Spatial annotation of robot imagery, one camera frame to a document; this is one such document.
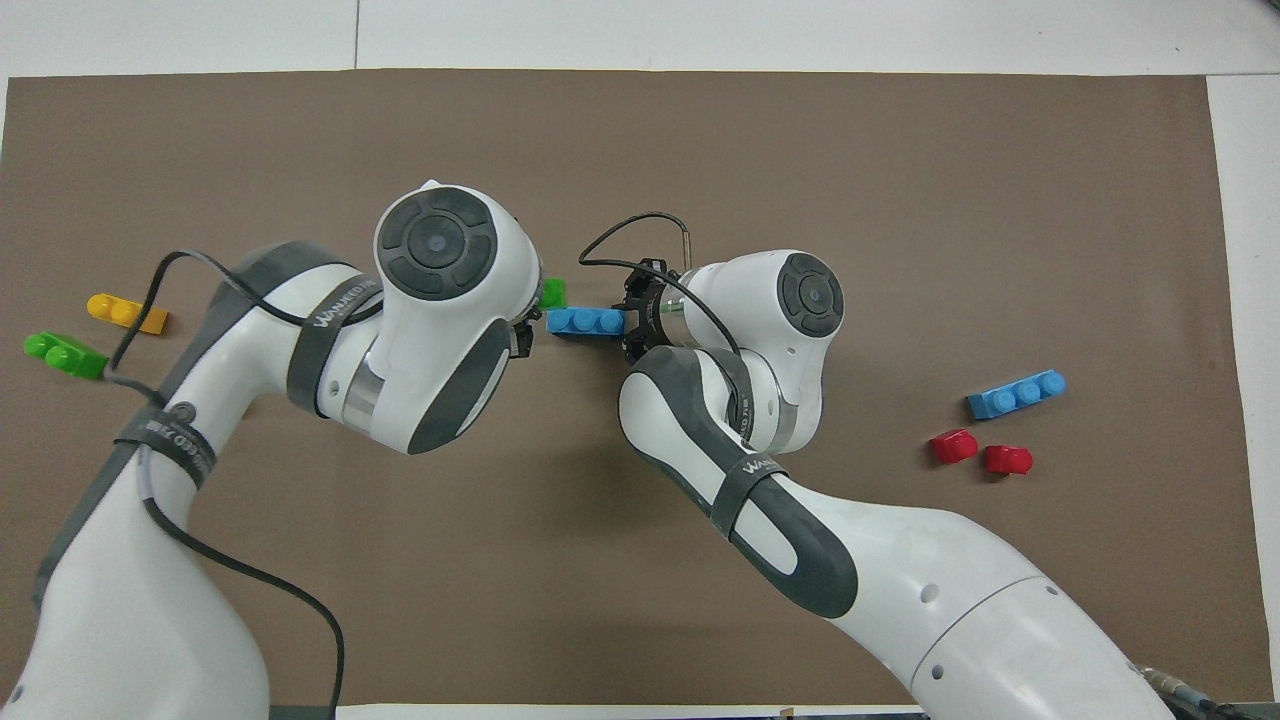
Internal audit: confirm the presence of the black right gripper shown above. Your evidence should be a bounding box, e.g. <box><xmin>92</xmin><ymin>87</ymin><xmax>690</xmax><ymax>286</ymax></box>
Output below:
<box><xmin>619</xmin><ymin>257</ymin><xmax>673</xmax><ymax>367</ymax></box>

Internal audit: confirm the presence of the blue three-stud toy block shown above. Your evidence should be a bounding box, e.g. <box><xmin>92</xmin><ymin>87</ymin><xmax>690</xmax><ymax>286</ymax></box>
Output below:
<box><xmin>545</xmin><ymin>306</ymin><xmax>630</xmax><ymax>340</ymax></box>
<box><xmin>966</xmin><ymin>369</ymin><xmax>1067</xmax><ymax>421</ymax></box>

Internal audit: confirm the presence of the yellow two-stud toy block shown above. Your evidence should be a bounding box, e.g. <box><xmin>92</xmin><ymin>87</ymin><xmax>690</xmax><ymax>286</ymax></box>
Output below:
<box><xmin>87</xmin><ymin>293</ymin><xmax>169</xmax><ymax>335</ymax></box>

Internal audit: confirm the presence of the brown paper table mat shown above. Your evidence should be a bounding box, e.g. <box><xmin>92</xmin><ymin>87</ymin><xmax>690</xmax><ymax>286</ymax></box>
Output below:
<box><xmin>0</xmin><ymin>68</ymin><xmax>1276</xmax><ymax>707</ymax></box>

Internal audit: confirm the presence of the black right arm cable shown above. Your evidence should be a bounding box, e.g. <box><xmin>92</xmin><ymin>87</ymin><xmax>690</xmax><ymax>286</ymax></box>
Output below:
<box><xmin>577</xmin><ymin>211</ymin><xmax>1233</xmax><ymax>720</ymax></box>

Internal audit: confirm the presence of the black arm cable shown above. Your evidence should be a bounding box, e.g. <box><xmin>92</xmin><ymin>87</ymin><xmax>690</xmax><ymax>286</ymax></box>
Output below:
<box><xmin>104</xmin><ymin>249</ymin><xmax>387</xmax><ymax>720</ymax></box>
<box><xmin>577</xmin><ymin>211</ymin><xmax>1233</xmax><ymax>720</ymax></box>

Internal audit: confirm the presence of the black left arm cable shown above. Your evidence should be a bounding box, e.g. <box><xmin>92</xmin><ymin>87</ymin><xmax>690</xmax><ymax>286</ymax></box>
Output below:
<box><xmin>104</xmin><ymin>249</ymin><xmax>387</xmax><ymax>720</ymax></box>

